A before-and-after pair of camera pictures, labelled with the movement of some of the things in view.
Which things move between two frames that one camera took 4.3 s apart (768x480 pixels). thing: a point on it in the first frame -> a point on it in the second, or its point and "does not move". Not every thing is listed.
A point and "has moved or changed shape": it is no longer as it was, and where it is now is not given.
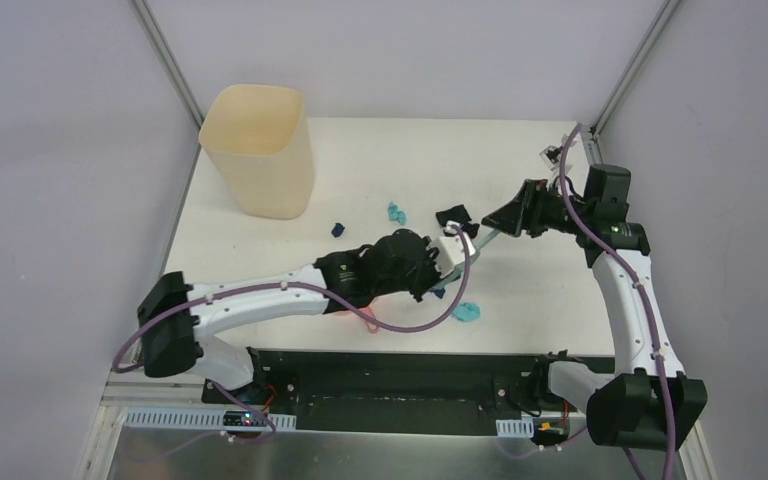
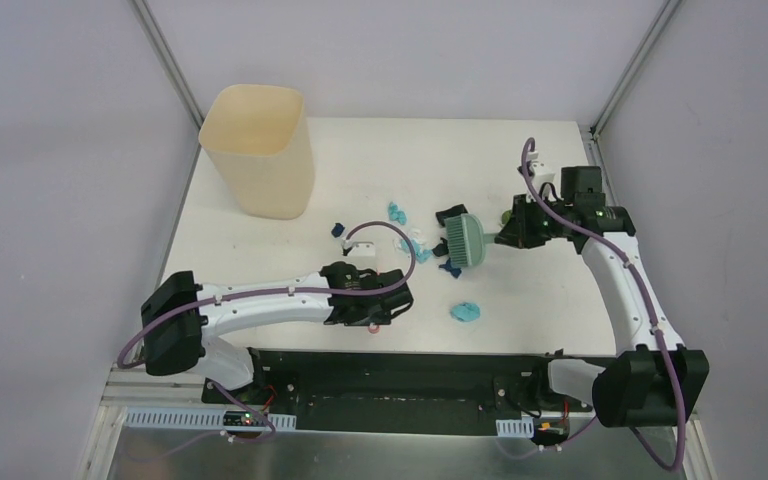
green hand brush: (456, 274) has moved or changed shape
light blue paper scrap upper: (395, 214) does not move
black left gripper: (426, 270) -> (396, 298)
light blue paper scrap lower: (466, 311) does not move
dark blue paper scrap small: (337, 230) does not move
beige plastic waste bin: (261, 140) does not move
